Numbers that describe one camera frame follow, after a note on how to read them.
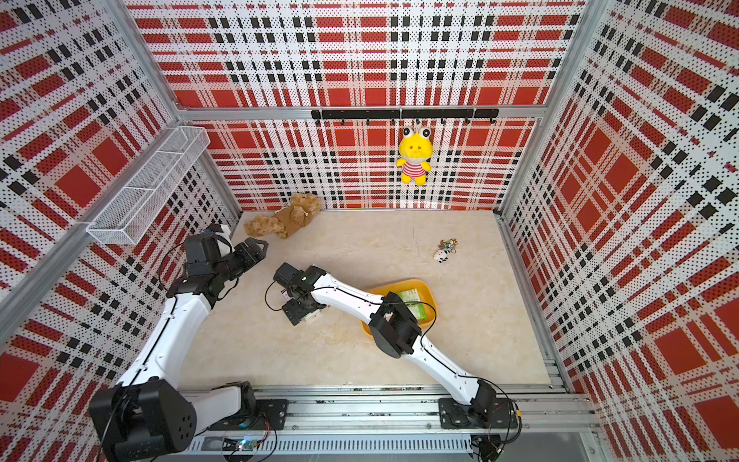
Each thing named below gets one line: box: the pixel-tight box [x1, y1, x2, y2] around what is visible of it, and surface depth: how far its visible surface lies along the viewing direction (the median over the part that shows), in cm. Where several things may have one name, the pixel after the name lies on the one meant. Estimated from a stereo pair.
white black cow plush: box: [433, 249, 451, 264], surface depth 107 cm
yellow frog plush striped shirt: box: [396, 126, 434, 187], surface depth 95 cm
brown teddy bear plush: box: [243, 193, 323, 238], surface depth 109 cm
